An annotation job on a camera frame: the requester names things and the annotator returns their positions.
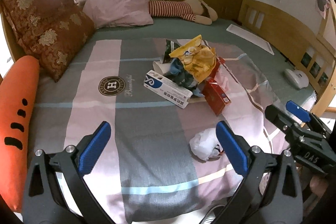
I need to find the white blue toothpaste box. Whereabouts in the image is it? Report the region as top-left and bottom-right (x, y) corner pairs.
(143, 70), (193, 109)

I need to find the orange carrot plush pillow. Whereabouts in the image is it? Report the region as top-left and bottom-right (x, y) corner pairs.
(1, 56), (39, 213)

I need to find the red cigarette carton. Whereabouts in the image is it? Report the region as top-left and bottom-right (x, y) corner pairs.
(202, 77), (231, 116)

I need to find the pink grey patchwork blanket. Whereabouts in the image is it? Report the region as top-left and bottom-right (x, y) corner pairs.
(28, 39), (285, 223)

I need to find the white flat board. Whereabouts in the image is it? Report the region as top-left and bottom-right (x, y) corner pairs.
(226, 24), (274, 55)

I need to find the brown floral cushion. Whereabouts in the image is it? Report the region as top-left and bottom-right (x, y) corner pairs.
(1, 0), (95, 81)

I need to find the person's right hand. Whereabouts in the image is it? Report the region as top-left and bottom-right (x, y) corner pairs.
(309, 175), (329, 196)

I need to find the dark green snack bag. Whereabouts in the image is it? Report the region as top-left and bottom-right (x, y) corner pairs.
(162, 40), (180, 64)

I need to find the yellow chip bag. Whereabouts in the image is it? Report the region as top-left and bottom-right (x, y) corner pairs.
(169, 35), (217, 83)

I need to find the pink pillow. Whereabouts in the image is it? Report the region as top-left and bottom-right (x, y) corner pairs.
(83, 0), (153, 29)

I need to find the white round device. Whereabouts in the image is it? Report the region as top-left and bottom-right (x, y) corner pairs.
(284, 69), (309, 89)

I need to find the striped plush doll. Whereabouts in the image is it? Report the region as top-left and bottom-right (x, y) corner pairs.
(149, 0), (218, 26)

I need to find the pink crumpled wrapper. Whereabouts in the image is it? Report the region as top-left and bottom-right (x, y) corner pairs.
(215, 65), (229, 92)

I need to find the white plastic bag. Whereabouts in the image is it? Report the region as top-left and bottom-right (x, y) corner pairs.
(189, 128), (224, 161)

